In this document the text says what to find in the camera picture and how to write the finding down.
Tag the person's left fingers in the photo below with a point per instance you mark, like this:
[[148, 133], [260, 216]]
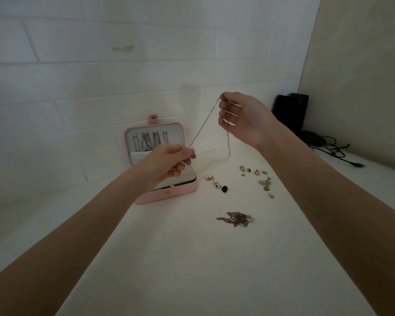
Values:
[[183, 158]]

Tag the person's left forearm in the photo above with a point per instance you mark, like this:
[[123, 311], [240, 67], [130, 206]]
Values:
[[69, 246]]

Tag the black stud earring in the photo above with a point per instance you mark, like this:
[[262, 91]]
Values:
[[224, 189]]

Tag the pearl stud earring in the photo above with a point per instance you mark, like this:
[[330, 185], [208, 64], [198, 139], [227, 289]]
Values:
[[218, 185]]

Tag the person's right forearm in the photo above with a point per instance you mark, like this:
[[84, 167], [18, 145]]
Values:
[[342, 210]]

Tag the gold hoop earring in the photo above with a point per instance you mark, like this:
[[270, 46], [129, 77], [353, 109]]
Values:
[[207, 177]]

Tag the pink jewelry box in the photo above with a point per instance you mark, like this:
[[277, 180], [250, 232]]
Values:
[[181, 190]]

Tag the black speaker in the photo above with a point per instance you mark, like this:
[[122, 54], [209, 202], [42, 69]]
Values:
[[291, 110]]

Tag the scatter of small gold earrings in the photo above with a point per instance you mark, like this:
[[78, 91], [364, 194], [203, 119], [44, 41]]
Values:
[[263, 180]]

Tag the person's right fingers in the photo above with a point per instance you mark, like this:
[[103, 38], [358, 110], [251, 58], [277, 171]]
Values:
[[227, 110]]

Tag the person's right hand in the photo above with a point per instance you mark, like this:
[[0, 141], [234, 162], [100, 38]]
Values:
[[250, 120]]

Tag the person's left hand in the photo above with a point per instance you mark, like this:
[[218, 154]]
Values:
[[164, 164]]

